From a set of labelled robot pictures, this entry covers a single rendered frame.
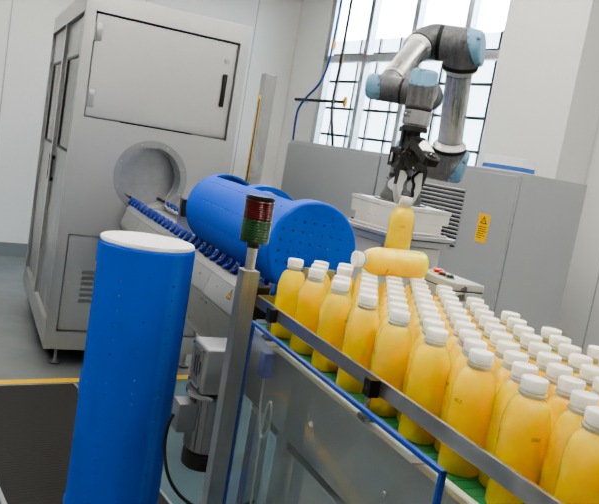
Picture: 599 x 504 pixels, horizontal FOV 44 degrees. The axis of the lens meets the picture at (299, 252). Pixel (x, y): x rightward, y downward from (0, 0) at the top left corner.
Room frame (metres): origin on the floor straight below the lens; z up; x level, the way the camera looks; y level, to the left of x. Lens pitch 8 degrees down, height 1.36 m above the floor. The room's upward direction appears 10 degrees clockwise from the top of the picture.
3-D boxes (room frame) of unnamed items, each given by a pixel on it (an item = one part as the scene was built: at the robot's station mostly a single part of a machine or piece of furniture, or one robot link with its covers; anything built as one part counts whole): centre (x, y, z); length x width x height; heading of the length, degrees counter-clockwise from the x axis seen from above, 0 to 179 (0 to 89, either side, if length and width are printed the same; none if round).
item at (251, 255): (1.57, 0.10, 1.18); 0.06 x 0.06 x 0.16
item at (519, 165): (3.92, -1.01, 1.48); 0.24 x 0.12 x 0.08; 42
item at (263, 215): (1.57, 0.10, 1.23); 0.06 x 0.06 x 0.04
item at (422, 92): (2.05, -0.26, 1.58); 0.09 x 0.08 x 0.11; 160
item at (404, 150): (2.06, -0.25, 1.42); 0.09 x 0.08 x 0.12; 25
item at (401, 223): (2.03, -0.26, 1.18); 0.07 x 0.07 x 0.19
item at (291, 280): (1.83, 0.00, 0.99); 0.07 x 0.07 x 0.19
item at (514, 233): (4.60, -0.59, 0.72); 2.15 x 0.54 x 1.45; 34
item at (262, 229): (1.57, 0.10, 1.18); 0.06 x 0.06 x 0.05
